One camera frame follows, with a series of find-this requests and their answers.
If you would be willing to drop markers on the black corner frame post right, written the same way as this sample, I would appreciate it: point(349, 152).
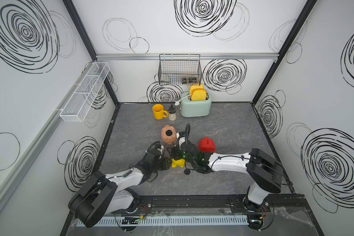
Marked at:
point(305, 12)

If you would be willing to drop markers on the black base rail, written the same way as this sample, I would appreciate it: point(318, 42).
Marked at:
point(237, 203)

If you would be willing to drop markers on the black corner frame post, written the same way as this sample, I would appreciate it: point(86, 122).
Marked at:
point(305, 12)
point(88, 44)

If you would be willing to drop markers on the white slotted cable duct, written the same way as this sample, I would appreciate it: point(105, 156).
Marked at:
point(200, 220)

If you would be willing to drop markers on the yellow toast slice front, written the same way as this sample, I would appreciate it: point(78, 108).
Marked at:
point(198, 95)

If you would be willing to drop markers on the black wire basket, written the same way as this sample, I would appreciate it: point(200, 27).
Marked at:
point(173, 67)

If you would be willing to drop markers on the red piggy bank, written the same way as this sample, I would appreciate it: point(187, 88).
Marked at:
point(206, 145)

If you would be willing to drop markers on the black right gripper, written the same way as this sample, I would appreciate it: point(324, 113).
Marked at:
point(175, 151)

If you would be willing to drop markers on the yellow piggy bank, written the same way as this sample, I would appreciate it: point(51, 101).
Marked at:
point(178, 163)

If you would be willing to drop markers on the black corner frame post left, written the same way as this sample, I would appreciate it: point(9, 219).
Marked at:
point(88, 44)

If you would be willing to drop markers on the dark item in basket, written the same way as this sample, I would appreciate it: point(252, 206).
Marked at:
point(189, 80)

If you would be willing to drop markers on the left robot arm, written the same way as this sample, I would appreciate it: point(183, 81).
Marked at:
point(102, 193)

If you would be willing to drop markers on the pink piggy bank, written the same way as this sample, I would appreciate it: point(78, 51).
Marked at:
point(168, 139)

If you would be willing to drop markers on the white wire shelf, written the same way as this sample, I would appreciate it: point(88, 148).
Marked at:
point(88, 87)

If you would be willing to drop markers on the yellow toast slice rear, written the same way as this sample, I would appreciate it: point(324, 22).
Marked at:
point(194, 87)

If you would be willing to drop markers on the glass sugar jar with spoon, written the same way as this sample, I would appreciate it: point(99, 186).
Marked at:
point(172, 112)

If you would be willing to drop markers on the yellow toast slice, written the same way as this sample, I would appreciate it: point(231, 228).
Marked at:
point(198, 95)
point(194, 87)

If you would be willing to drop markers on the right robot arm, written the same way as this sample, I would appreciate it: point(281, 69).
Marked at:
point(266, 171)

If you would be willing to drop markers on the yellow ceramic mug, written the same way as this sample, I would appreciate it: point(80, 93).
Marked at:
point(158, 112)

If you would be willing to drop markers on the mint green toaster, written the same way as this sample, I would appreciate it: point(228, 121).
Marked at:
point(190, 108)

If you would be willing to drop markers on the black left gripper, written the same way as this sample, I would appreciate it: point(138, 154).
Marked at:
point(166, 165)

